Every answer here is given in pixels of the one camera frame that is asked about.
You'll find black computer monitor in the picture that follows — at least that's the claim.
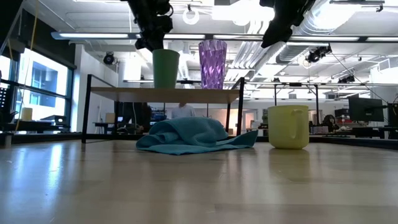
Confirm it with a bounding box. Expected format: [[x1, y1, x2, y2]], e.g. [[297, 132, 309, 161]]
[[387, 102, 398, 127], [348, 96, 385, 123]]

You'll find silver ventilation duct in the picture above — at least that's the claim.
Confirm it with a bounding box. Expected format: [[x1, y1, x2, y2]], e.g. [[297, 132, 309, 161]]
[[231, 0, 349, 78]]

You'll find black aluminium rig frame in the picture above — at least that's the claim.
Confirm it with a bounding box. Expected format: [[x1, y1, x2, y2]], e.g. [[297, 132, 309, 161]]
[[0, 132, 398, 150]]

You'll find yellow mug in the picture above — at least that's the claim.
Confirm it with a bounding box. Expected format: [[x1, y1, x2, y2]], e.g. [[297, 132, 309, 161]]
[[267, 105, 310, 151]]

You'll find person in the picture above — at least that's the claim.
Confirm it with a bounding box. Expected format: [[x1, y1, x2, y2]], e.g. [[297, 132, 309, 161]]
[[170, 103, 197, 119]]

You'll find purple faceted plastic tumbler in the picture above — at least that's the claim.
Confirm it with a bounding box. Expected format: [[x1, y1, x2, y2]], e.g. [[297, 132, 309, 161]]
[[198, 39, 228, 90]]

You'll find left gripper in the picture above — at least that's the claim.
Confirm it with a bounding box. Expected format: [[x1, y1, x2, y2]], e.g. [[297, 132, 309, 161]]
[[127, 0, 174, 53]]

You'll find black ceiling-mounted camera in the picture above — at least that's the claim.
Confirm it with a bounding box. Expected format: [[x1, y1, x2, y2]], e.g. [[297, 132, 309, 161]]
[[306, 45, 332, 63]]

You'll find teal cloth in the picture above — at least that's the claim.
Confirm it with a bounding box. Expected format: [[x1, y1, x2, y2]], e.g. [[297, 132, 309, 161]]
[[136, 116, 259, 156]]

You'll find wooden shelf with black frame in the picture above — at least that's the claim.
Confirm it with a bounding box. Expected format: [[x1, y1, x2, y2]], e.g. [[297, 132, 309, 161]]
[[80, 73, 245, 144]]

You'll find black office desk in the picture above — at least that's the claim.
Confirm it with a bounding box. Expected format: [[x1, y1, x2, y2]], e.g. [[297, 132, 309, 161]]
[[310, 124, 398, 139], [0, 119, 72, 135]]

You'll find green plastic cup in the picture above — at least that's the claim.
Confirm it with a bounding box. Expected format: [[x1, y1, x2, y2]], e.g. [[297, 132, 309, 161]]
[[152, 49, 180, 89]]

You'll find black perforated crate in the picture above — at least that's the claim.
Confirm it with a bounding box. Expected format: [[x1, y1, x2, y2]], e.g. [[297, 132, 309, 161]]
[[0, 86, 8, 110]]

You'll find yellow cup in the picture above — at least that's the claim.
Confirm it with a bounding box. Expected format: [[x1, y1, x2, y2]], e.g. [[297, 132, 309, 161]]
[[21, 107, 34, 121]]

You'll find white ceiling ring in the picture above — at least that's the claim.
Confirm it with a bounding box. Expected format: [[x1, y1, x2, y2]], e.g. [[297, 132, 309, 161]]
[[182, 7, 200, 26]]

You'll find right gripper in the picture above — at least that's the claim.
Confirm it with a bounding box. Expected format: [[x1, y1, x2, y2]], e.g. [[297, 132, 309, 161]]
[[259, 0, 317, 49]]

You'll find overhead light bar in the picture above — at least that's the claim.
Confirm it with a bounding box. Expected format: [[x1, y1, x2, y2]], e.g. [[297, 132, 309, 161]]
[[51, 30, 398, 43]]

